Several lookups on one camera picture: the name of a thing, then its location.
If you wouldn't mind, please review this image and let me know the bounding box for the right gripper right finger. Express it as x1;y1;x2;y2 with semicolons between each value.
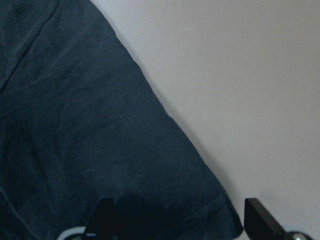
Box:
244;198;286;240

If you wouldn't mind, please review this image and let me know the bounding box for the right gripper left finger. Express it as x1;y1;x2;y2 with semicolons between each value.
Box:
84;198;116;240

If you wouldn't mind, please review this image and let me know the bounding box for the black t-shirt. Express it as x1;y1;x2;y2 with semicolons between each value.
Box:
0;0;243;240

